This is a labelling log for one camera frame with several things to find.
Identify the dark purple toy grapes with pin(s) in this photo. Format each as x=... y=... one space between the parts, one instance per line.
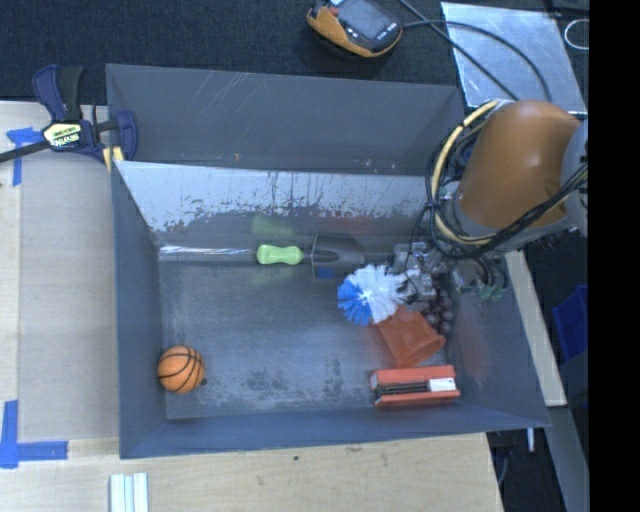
x=442 y=312

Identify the blue and white brush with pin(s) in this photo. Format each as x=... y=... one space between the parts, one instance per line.
x=367 y=295

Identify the orange plastic cup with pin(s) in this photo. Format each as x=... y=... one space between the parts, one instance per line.
x=410 y=337

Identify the red stapler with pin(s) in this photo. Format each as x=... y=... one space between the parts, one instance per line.
x=415 y=387

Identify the grey metal bin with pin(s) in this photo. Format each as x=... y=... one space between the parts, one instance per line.
x=280 y=340

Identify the orange toy basketball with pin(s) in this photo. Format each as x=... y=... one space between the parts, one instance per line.
x=180 y=369

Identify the pale wood board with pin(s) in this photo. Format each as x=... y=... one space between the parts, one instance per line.
x=65 y=300

